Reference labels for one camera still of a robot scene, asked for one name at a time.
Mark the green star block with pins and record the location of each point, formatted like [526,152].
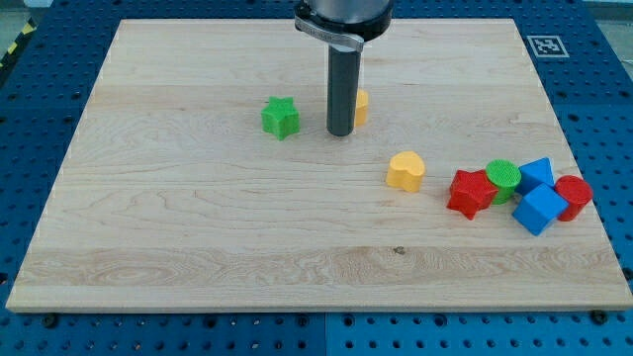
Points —
[280,117]

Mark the red cylinder block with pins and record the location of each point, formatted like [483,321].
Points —
[576,192]

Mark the red star block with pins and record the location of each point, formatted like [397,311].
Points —
[471,192]

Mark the black bolt front left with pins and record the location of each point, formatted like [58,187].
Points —
[50,320]

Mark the blue cube block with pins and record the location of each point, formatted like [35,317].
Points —
[537,210]

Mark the yellow heart block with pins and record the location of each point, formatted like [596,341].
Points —
[406,171]

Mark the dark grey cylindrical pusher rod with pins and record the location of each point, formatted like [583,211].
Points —
[343,69]

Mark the blue triangle block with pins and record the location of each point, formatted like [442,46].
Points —
[535,173]

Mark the green cylinder block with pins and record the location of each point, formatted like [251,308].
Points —
[506,176]

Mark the black bolt front right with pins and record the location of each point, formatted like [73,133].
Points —
[598,317]

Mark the yellow block behind rod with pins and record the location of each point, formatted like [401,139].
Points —
[361,110]

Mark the black bolt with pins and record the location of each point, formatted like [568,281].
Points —
[598,317]
[50,320]

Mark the wooden board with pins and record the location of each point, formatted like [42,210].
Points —
[172,198]

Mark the white fiducial marker tag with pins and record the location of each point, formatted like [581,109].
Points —
[547,46]

